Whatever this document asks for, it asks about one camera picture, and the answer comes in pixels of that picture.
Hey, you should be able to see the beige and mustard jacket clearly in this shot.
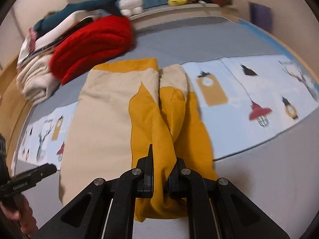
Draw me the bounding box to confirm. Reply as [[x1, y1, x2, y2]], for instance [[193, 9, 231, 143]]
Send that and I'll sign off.
[[59, 58, 217, 221]]

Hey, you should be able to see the person's left hand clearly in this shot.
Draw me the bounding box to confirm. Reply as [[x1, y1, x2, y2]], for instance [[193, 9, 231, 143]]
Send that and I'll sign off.
[[1, 194, 38, 238]]

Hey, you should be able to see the wooden headboard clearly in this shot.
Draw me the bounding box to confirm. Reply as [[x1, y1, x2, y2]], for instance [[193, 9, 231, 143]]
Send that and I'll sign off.
[[0, 58, 32, 167]]

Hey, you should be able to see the cream folded blanket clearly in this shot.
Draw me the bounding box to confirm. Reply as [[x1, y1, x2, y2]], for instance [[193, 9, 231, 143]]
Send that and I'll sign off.
[[16, 54, 60, 106]]

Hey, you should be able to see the printed light blue bed runner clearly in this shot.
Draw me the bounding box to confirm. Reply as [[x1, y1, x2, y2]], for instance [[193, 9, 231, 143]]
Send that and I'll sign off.
[[17, 55, 318, 169]]

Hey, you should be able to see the red folded quilt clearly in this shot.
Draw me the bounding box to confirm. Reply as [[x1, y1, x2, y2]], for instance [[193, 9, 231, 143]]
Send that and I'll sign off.
[[49, 16, 134, 85]]

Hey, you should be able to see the white folded bedding stack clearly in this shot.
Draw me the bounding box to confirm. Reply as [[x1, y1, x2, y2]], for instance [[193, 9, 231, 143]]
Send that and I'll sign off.
[[17, 10, 100, 70]]

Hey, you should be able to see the white plush toy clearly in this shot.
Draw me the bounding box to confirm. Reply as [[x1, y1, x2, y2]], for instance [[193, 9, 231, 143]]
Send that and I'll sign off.
[[118, 0, 143, 17]]

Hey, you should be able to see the teal plush shark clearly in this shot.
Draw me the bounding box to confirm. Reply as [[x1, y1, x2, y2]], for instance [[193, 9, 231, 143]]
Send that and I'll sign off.
[[32, 0, 122, 38]]

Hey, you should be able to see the purple paper bag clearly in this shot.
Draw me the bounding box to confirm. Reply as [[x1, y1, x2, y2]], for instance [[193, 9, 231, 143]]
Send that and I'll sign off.
[[249, 2, 273, 33]]

